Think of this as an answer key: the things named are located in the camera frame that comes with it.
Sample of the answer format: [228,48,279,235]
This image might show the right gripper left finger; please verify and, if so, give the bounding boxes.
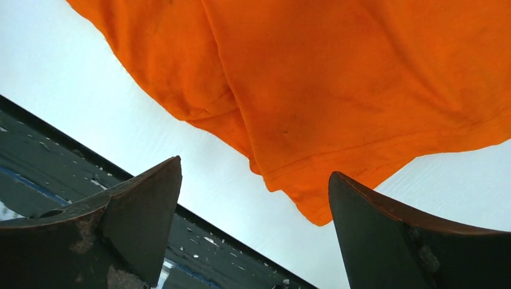
[1,156,182,288]

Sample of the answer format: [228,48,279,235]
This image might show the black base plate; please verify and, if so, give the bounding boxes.
[1,98,310,288]

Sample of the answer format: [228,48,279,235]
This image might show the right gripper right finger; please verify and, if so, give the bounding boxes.
[328,172,510,288]

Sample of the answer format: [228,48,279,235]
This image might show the orange t-shirt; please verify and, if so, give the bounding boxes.
[70,1,510,226]

